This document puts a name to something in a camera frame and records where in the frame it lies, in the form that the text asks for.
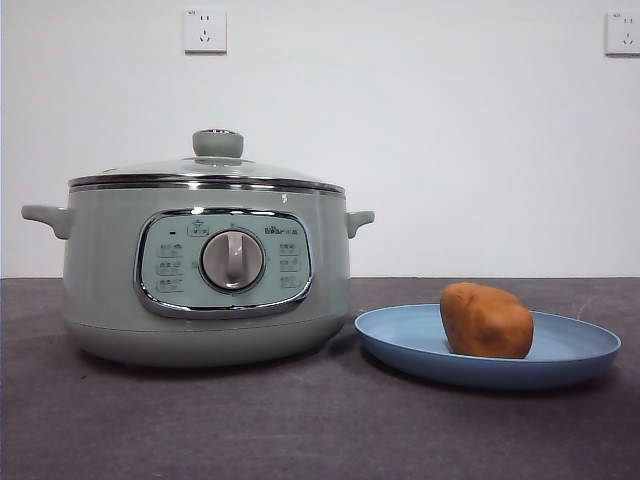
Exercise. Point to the light blue plate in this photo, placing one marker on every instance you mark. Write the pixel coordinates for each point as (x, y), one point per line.
(400, 335)

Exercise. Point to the white wall socket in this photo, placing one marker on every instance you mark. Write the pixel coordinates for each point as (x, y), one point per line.
(624, 34)
(205, 31)

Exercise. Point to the glass lid with green knob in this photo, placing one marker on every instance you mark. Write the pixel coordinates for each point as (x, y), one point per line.
(217, 144)

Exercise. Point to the brown potato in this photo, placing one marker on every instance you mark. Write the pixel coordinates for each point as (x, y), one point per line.
(487, 322)

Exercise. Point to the pale green electric steamer pot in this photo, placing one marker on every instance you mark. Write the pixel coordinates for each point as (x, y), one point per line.
(110, 280)

